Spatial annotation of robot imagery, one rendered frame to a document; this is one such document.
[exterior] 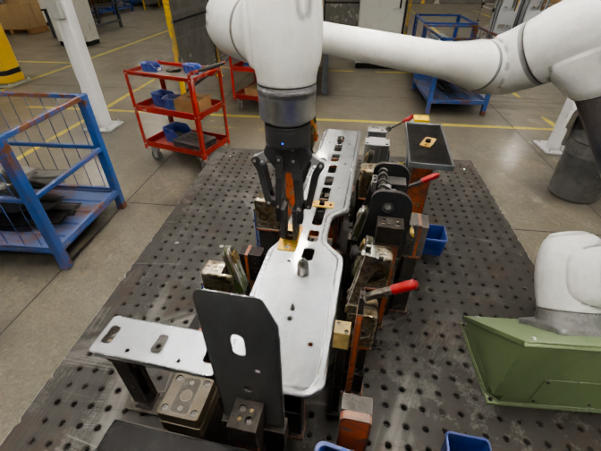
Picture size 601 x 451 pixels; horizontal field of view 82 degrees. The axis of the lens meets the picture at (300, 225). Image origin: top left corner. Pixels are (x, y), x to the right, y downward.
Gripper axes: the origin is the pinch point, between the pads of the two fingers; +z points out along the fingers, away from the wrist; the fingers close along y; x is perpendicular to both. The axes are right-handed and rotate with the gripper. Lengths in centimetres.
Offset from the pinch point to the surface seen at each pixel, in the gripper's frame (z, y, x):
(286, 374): 26.6, -2.5, 16.2
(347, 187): 26, -7, -61
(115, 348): 26.5, 35.3, 17.9
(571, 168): 97, -183, -251
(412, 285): 12.1, -25.5, 0.4
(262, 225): 32, 19, -39
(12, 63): 91, 595, -473
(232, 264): 18.4, 16.0, -4.3
